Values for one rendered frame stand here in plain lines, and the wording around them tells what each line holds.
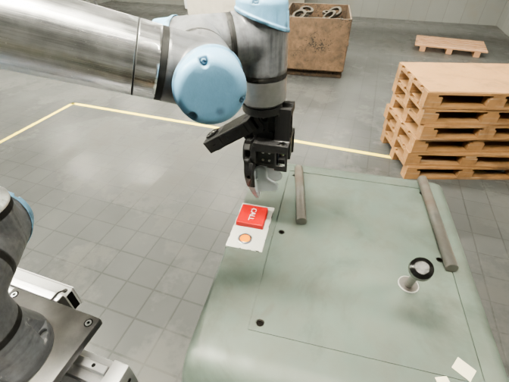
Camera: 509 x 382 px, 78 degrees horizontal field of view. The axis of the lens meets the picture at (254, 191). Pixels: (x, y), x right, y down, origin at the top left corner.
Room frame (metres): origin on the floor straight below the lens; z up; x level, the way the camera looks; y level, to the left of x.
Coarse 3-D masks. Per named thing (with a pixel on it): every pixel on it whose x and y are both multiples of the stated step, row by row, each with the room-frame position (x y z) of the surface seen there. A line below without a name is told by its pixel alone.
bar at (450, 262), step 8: (424, 176) 0.63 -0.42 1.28; (424, 184) 0.59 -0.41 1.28; (424, 192) 0.57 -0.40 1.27; (424, 200) 0.55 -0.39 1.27; (432, 200) 0.54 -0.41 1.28; (432, 208) 0.51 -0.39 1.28; (432, 216) 0.49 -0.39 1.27; (440, 216) 0.49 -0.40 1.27; (432, 224) 0.47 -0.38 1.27; (440, 224) 0.46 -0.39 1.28; (440, 232) 0.44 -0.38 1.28; (440, 240) 0.42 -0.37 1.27; (448, 240) 0.42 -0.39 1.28; (440, 248) 0.40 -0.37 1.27; (448, 248) 0.40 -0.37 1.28; (448, 256) 0.38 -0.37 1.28; (448, 264) 0.36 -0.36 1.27; (456, 264) 0.36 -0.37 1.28
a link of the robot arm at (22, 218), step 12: (0, 192) 0.41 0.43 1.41; (0, 204) 0.38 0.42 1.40; (12, 204) 0.40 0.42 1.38; (24, 204) 0.44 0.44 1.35; (0, 216) 0.37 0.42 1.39; (12, 216) 0.39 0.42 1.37; (24, 216) 0.42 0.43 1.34; (0, 228) 0.36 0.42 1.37; (12, 228) 0.38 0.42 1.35; (24, 228) 0.40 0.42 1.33; (0, 240) 0.35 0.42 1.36; (12, 240) 0.36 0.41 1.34; (24, 240) 0.38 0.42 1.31; (12, 252) 0.34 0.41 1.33
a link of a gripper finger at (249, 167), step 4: (248, 152) 0.48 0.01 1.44; (248, 156) 0.47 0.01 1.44; (244, 160) 0.46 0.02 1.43; (248, 160) 0.46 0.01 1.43; (244, 164) 0.47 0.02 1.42; (248, 164) 0.46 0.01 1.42; (252, 164) 0.47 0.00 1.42; (244, 168) 0.46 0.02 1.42; (248, 168) 0.46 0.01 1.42; (252, 168) 0.46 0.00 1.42; (244, 172) 0.46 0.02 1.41; (248, 172) 0.46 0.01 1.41; (252, 172) 0.47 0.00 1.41; (248, 176) 0.47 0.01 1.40; (252, 176) 0.47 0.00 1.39; (248, 180) 0.47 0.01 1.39; (252, 180) 0.47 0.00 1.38; (248, 184) 0.47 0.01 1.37; (252, 184) 0.47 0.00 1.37
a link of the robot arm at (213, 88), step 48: (0, 0) 0.29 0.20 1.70; (48, 0) 0.31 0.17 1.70; (0, 48) 0.27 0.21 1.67; (48, 48) 0.28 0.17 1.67; (96, 48) 0.29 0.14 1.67; (144, 48) 0.31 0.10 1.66; (192, 48) 0.32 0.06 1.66; (144, 96) 0.31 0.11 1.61; (192, 96) 0.29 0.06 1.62; (240, 96) 0.31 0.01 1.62
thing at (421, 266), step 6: (414, 258) 0.27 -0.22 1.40; (420, 258) 0.27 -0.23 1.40; (414, 264) 0.27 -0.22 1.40; (420, 264) 0.26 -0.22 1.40; (426, 264) 0.26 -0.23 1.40; (408, 270) 0.27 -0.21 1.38; (414, 270) 0.26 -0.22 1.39; (420, 270) 0.26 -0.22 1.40; (426, 270) 0.26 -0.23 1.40; (432, 270) 0.26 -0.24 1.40; (414, 276) 0.25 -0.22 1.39; (420, 276) 0.25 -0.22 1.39; (426, 276) 0.25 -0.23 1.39
